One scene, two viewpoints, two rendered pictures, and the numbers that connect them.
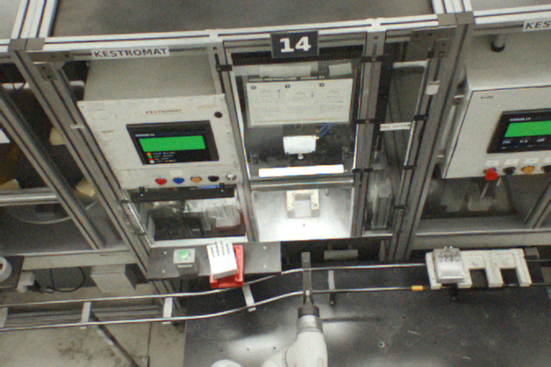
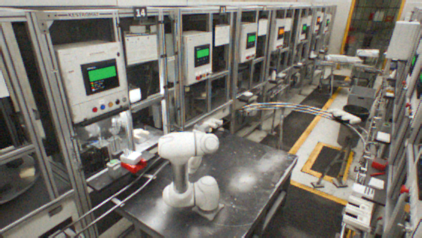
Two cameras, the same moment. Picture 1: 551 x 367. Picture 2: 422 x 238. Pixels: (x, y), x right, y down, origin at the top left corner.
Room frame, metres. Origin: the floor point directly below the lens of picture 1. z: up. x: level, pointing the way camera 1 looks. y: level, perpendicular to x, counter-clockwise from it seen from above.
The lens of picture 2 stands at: (-0.28, 1.36, 2.10)
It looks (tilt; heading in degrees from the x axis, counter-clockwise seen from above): 25 degrees down; 300
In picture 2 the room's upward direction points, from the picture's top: 1 degrees clockwise
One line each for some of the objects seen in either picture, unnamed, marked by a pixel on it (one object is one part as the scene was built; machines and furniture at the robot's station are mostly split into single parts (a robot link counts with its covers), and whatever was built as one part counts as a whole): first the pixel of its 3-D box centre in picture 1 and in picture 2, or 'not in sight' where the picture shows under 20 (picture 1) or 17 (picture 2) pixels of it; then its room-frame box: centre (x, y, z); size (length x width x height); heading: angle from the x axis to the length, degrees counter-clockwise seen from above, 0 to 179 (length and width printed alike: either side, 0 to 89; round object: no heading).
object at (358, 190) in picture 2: not in sight; (363, 190); (-0.51, -0.38, 0.92); 0.13 x 0.10 x 0.09; 176
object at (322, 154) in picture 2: not in sight; (329, 160); (-0.24, -2.20, 0.01); 1.00 x 0.55 x 0.01; 86
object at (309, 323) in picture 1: (309, 327); not in sight; (0.71, -0.05, 1.12); 0.09 x 0.06 x 0.09; 86
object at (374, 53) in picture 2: not in sight; (364, 66); (-0.44, -6.88, 0.48); 0.84 x 0.58 x 0.97; 94
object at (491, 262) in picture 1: (475, 271); (208, 128); (0.97, -0.74, 0.84); 0.36 x 0.14 x 0.10; 86
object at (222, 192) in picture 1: (182, 192); (106, 114); (1.16, 0.33, 1.37); 0.36 x 0.04 x 0.04; 86
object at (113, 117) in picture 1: (170, 119); (88, 78); (1.29, 0.32, 1.60); 0.42 x 0.29 x 0.46; 86
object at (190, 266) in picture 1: (187, 260); (114, 168); (1.09, 0.39, 0.97); 0.08 x 0.08 x 0.12; 86
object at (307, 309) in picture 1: (308, 305); not in sight; (0.79, -0.06, 1.12); 0.09 x 0.07 x 0.08; 176
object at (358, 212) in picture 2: not in sight; (358, 209); (-0.50, -0.26, 0.84); 0.37 x 0.14 x 0.10; 86
